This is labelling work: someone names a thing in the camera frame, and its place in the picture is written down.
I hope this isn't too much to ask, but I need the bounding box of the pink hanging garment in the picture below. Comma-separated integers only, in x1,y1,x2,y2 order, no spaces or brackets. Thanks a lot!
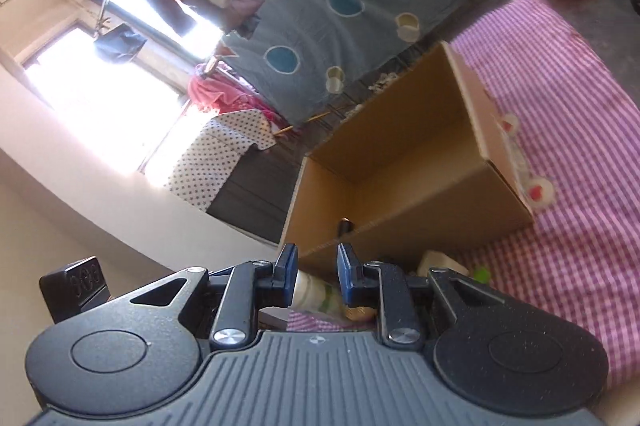
188,64,288,129

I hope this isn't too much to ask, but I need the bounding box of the pink checkered tablecloth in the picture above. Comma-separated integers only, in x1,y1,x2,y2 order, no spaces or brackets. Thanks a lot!
286,0,640,395

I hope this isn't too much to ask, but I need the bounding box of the white polka dot cloth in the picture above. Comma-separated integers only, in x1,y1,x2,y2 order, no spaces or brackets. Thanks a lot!
164,110,276,212

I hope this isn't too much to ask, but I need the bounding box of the brown cardboard box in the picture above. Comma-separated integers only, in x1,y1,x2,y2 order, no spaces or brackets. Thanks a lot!
281,42,534,279

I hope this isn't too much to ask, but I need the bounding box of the black camera box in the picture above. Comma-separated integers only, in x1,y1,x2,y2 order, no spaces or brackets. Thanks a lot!
39,256,111,323

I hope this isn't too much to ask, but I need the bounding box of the green glass dropper bottle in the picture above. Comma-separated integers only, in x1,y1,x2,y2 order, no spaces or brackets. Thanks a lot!
291,271,343,316

